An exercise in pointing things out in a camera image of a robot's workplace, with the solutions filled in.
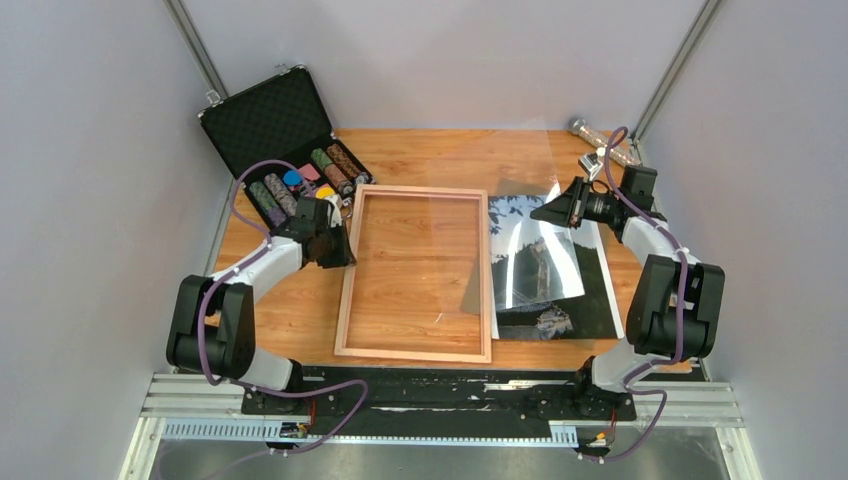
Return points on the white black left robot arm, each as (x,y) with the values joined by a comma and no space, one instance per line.
(213,328)

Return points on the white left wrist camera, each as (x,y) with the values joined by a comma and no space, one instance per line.
(336,211)

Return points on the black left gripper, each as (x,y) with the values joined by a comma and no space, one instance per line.
(344,256)

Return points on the aluminium enclosure post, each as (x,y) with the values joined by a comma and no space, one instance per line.
(698,29)
(217,91)

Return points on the brown backing board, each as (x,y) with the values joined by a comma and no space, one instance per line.
(509,187)

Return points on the yellow poker chip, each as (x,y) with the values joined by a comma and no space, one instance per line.
(324,192)

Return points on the glittery silver tube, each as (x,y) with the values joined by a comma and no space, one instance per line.
(623,156)

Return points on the Great Wall photo print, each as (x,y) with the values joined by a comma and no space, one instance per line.
(549,282)

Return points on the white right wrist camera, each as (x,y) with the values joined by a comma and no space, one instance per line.
(592,165)

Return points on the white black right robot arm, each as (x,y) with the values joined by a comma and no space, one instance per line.
(675,310)

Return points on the blue poker chip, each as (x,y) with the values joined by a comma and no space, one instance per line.
(292,179)

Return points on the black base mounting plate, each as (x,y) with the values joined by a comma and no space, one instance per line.
(439,403)

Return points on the aluminium front rail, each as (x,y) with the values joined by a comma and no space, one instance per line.
(685,429)

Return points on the black poker chip case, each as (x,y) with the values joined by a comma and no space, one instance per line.
(275,126)

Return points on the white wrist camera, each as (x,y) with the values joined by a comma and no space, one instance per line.
(592,165)
(336,211)

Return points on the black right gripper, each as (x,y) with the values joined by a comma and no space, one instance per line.
(568,207)

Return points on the left aluminium enclosure post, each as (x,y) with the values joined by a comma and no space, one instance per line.
(217,91)

